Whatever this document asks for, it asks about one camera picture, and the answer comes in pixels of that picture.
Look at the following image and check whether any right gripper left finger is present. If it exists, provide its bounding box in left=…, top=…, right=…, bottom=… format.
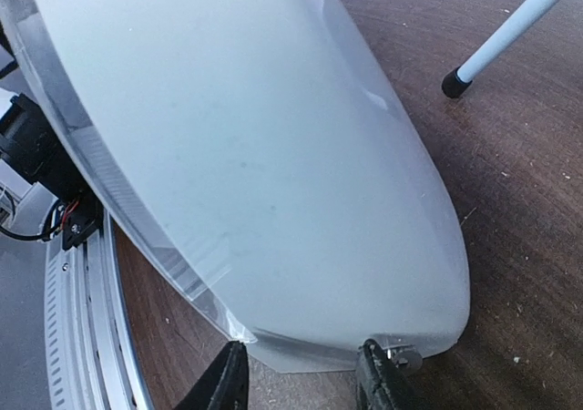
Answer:
left=175, top=341, right=250, bottom=410

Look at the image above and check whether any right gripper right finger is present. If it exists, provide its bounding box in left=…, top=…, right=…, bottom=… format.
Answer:
left=355, top=339, right=419, bottom=410

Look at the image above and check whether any white wedge-shaped holder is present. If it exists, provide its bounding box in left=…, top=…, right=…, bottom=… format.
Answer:
left=1, top=0, right=470, bottom=373

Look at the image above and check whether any white folding music stand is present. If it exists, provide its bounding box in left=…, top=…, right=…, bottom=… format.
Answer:
left=441, top=0, right=559, bottom=98

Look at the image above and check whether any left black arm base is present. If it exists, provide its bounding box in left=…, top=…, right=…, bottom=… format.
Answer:
left=1, top=94, right=104, bottom=251

